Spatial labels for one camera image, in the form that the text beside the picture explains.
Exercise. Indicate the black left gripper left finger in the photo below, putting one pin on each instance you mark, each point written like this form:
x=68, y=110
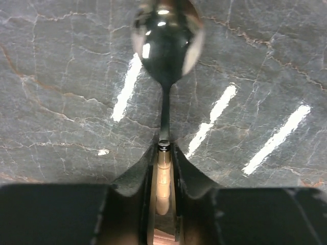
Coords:
x=120, y=212

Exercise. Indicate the metal spoon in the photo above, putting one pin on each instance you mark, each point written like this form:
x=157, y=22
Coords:
x=168, y=37

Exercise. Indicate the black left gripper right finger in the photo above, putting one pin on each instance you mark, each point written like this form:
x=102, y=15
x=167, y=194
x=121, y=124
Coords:
x=208, y=213

